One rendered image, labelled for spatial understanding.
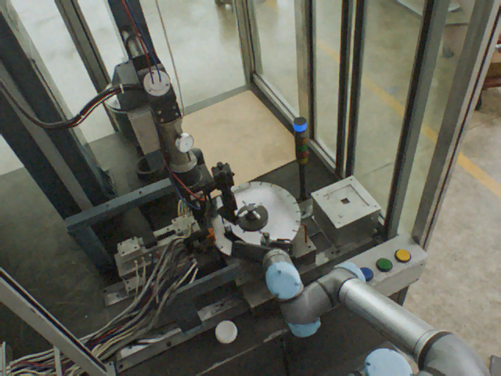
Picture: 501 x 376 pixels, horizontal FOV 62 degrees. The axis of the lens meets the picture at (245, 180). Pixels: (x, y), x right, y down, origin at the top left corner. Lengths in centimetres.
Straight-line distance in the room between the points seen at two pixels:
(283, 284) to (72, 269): 104
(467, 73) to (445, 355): 57
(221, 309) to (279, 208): 40
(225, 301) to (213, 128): 95
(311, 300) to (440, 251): 161
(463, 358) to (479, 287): 171
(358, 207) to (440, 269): 107
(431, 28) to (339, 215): 73
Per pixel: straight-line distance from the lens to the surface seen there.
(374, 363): 119
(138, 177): 174
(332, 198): 156
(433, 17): 103
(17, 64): 151
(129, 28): 126
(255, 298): 144
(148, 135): 113
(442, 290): 246
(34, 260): 193
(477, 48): 100
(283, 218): 144
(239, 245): 117
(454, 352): 84
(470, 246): 265
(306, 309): 105
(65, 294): 176
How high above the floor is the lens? 209
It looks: 47 degrees down
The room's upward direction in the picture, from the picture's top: 11 degrees counter-clockwise
